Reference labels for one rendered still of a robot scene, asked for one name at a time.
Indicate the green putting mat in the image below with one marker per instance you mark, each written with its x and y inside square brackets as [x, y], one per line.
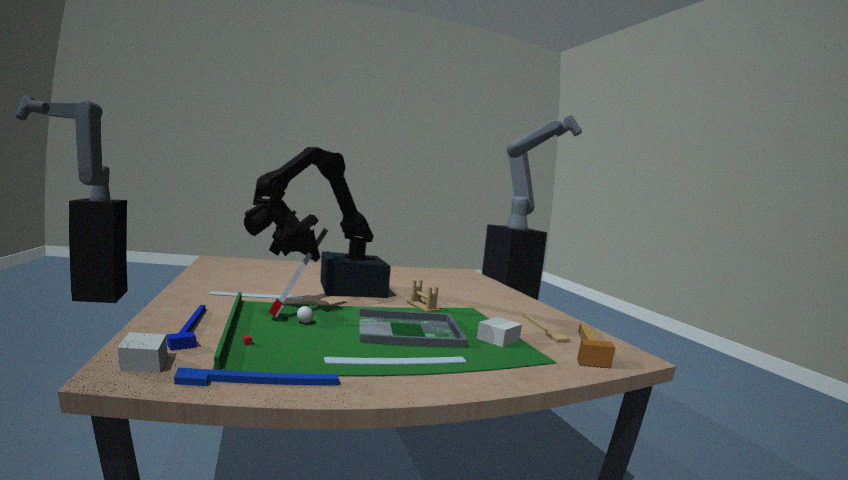
[286, 345]

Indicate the white golf ball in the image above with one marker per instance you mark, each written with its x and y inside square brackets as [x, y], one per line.
[305, 314]

